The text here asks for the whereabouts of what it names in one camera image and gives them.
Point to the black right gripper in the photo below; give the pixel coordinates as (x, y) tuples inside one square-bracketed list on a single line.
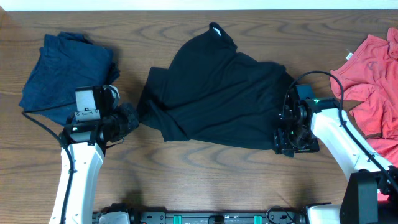
[(281, 142)]

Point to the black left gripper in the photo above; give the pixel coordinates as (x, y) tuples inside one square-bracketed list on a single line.
[(129, 111)]

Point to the black t-shirt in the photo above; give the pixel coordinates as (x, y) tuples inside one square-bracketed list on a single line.
[(213, 93)]

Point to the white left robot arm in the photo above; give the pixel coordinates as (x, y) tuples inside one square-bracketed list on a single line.
[(84, 143)]

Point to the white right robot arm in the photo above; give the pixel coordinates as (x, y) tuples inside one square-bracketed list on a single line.
[(371, 193)]

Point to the folded navy blue garment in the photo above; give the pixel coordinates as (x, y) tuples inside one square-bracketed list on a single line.
[(67, 61)]

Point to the red t-shirt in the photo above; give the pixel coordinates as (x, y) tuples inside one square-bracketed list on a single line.
[(370, 77)]

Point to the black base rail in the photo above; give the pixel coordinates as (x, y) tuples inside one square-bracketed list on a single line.
[(121, 213)]

